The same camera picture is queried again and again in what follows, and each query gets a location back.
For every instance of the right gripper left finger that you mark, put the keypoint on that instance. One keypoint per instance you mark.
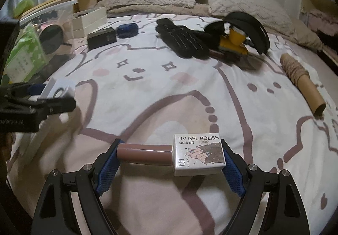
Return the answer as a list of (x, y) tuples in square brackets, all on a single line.
[(55, 214)]

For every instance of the clear plastic storage bin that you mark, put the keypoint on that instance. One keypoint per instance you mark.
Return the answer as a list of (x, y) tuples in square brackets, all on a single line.
[(54, 28)]

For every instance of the blue bottle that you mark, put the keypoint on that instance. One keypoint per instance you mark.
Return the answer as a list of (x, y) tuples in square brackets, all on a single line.
[(127, 30)]

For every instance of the beige quilted pillow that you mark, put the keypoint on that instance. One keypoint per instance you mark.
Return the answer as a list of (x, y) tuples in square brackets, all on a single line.
[(268, 12)]

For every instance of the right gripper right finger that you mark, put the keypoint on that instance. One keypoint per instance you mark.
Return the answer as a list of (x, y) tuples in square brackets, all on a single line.
[(285, 212)]

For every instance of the black cap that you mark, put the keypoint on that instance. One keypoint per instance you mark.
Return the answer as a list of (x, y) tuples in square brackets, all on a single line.
[(246, 23)]

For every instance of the black stitched glove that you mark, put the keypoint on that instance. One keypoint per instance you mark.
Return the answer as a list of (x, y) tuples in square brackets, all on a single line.
[(181, 40)]

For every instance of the twine spool on cardboard tube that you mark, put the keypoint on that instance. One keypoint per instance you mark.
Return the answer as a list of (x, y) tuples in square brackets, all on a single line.
[(300, 77)]

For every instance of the side shelf with clothes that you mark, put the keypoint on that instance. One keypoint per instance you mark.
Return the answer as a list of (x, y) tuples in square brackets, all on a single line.
[(320, 16)]

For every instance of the UV gel polish bottle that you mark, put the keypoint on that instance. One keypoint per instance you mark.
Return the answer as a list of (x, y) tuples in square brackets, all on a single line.
[(189, 155)]

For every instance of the beige blanket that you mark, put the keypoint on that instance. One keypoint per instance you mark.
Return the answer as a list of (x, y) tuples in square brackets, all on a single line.
[(303, 36)]

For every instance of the green patterned packet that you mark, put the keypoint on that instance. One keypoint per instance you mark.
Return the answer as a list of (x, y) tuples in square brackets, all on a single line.
[(26, 58)]

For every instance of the black product box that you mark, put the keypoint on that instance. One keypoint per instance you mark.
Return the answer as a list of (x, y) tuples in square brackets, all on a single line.
[(101, 38)]

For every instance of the white shoe box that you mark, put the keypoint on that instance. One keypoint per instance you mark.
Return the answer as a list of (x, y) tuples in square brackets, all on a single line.
[(87, 21)]

